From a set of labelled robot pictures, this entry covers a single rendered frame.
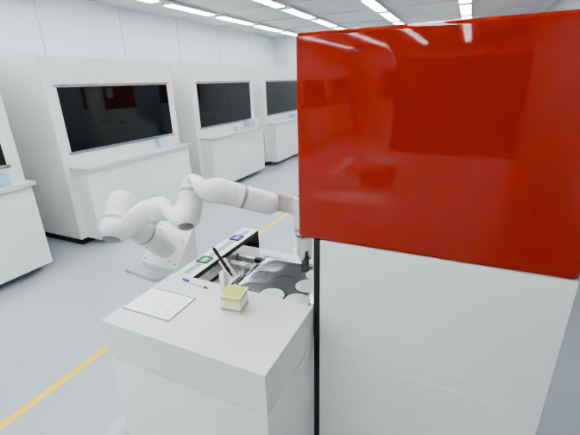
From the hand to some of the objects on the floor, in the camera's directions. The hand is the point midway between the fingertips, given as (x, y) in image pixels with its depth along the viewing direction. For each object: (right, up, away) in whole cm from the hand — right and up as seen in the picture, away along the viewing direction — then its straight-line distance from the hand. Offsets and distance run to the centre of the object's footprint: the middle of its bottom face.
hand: (305, 267), depth 155 cm
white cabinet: (-19, -92, +29) cm, 98 cm away
